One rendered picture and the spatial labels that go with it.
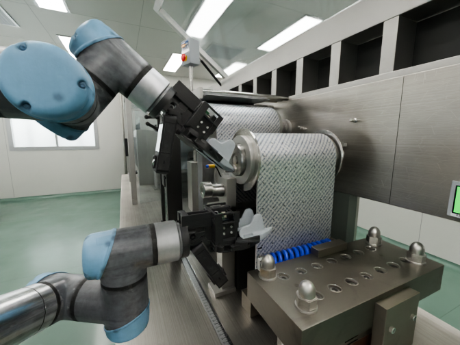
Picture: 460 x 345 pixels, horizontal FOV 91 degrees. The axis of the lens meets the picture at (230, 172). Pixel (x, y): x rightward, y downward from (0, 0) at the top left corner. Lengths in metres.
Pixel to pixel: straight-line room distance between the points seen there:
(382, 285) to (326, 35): 0.69
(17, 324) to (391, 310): 0.57
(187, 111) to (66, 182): 5.77
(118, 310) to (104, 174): 5.64
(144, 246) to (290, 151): 0.36
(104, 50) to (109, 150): 5.57
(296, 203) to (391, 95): 0.34
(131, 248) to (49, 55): 0.28
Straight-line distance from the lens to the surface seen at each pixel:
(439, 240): 3.28
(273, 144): 0.52
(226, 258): 0.62
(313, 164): 0.59
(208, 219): 0.45
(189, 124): 0.45
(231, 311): 0.62
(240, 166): 0.50
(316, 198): 0.62
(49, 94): 0.29
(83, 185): 6.14
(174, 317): 0.62
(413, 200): 0.65
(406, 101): 0.66
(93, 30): 0.46
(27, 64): 0.30
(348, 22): 0.81
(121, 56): 0.45
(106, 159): 6.01
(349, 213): 0.76
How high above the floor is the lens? 1.30
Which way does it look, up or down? 9 degrees down
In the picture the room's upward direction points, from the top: straight up
